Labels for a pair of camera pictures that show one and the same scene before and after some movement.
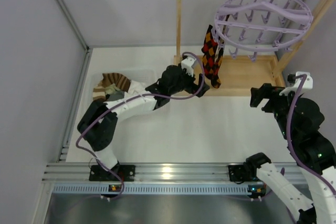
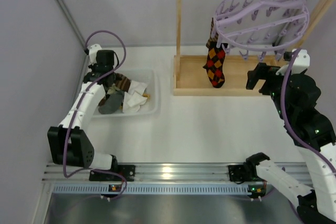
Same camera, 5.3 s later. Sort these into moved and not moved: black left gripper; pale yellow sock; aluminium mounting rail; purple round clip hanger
Moved: black left gripper; purple round clip hanger
Not moved: aluminium mounting rail; pale yellow sock
